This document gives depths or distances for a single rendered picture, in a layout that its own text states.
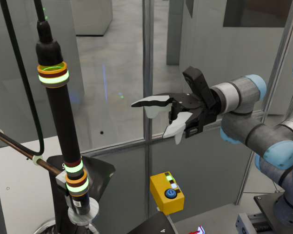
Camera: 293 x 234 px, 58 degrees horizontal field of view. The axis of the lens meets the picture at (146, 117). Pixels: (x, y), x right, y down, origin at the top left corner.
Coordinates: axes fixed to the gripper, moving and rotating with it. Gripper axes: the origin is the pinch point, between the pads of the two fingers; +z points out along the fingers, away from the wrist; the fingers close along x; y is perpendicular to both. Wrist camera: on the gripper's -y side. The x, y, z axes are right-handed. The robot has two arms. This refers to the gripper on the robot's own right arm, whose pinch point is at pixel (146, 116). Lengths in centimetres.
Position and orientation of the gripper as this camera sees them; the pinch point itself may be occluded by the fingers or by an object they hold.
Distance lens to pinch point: 56.5
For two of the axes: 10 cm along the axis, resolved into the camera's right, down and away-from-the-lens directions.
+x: -5.1, -4.9, 7.1
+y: 0.0, 8.2, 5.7
